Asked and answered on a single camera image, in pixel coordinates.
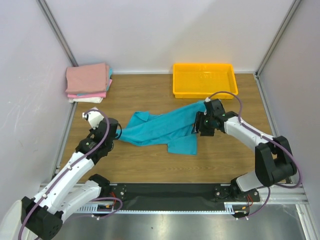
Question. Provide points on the dusty pink folded shirt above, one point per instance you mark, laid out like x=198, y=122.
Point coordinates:
x=87, y=79

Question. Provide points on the right aluminium corner post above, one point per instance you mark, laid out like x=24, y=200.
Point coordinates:
x=278, y=36

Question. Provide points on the white folded shirt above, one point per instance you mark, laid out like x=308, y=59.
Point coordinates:
x=95, y=100

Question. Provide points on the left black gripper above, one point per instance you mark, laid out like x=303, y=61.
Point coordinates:
x=94, y=130

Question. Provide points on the aluminium frame rail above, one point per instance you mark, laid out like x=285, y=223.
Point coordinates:
x=278, y=195

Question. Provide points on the light blue folded shirt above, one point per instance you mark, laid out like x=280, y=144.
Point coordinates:
x=109, y=75

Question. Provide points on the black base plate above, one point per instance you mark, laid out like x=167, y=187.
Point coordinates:
x=203, y=201

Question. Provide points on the left aluminium corner post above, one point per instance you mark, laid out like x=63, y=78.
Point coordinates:
x=44, y=7

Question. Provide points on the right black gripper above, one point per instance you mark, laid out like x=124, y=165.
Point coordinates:
x=198, y=123

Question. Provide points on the teal t shirt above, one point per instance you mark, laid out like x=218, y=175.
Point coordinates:
x=173, y=129

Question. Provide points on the yellow plastic tray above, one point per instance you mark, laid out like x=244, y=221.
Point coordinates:
x=201, y=80

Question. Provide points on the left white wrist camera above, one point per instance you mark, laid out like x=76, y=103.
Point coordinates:
x=94, y=117

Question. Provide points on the bright pink folded shirt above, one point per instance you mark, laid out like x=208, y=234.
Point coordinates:
x=92, y=95

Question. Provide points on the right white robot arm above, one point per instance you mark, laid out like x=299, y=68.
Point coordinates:
x=273, y=159

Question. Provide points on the aluminium corner post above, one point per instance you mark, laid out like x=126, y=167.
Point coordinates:
x=278, y=36
x=44, y=7

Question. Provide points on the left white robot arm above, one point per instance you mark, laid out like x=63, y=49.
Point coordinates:
x=48, y=210

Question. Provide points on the white slotted cable duct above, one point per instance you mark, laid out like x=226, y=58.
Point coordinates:
x=92, y=209

